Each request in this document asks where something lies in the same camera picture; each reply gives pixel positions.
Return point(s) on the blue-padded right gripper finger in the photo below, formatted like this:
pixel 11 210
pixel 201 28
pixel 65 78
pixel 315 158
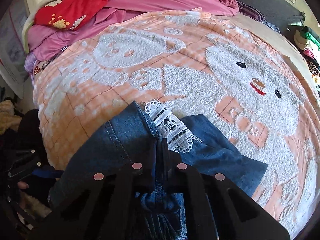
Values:
pixel 170 158

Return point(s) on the blue denim pants with lace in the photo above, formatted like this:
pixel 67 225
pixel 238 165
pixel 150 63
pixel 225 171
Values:
pixel 135 136

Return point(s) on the left hand with painted nails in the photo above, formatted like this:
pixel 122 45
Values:
pixel 22 185

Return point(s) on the white glass-door cabinet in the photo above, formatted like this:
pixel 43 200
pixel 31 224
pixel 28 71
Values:
pixel 12 52

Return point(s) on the peach bear-pattern bedspread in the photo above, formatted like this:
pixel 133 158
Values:
pixel 249 81

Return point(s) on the smartphone with clear case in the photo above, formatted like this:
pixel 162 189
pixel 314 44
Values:
pixel 54 57

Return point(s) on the red floral garment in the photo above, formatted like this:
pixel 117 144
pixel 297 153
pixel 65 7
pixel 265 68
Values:
pixel 68 14

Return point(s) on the pink blanket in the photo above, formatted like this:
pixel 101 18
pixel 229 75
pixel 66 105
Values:
pixel 44 42

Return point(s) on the purple striped pillow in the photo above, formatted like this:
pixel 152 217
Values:
pixel 256 15

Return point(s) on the pile of folded clothes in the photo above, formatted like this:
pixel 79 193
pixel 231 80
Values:
pixel 307 42

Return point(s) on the grey padded headboard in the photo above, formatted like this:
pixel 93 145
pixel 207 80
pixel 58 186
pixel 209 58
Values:
pixel 278 12

